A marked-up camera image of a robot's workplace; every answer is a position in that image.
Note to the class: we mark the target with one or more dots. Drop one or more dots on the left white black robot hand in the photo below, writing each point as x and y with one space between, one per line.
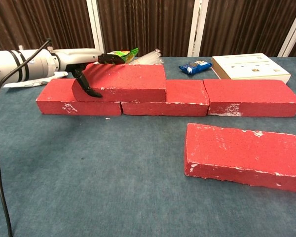
74 58

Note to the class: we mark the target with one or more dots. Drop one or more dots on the red brick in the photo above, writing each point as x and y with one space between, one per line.
56 105
241 153
249 93
182 98
128 79

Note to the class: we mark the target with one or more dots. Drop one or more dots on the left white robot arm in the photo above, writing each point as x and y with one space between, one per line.
32 66

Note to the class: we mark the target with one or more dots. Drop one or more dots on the white crumpled snack bag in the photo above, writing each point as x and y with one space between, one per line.
27 84

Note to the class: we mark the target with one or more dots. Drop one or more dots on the green snack bag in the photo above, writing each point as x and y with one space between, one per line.
129 54

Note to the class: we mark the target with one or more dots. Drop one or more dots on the bundle of clear plastic straws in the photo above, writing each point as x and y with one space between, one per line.
150 58

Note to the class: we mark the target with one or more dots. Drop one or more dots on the blue cookie packet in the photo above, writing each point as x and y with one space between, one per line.
192 67

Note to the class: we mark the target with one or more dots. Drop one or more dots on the blue felt table cover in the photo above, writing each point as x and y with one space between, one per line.
113 197

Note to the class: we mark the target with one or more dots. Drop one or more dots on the white flat cardboard box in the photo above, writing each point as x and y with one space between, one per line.
246 66

